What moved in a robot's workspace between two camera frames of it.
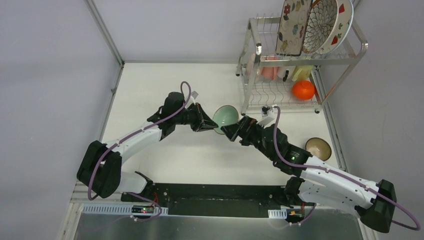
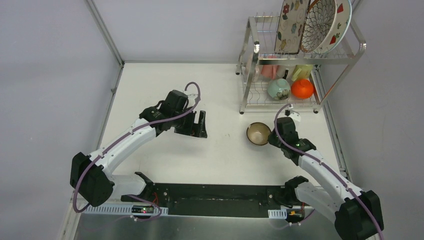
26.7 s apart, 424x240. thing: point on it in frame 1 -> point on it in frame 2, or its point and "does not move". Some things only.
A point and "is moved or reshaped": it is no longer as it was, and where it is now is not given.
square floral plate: [292, 27] does not move
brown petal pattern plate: [322, 18] does not move
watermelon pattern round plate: [341, 29] does not move
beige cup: [249, 68] is moved or reshaped
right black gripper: [243, 129] -> [271, 139]
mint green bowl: [224, 115] -> [279, 89]
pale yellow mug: [301, 72] does not move
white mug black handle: [286, 72] does not move
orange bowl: [303, 90] does not move
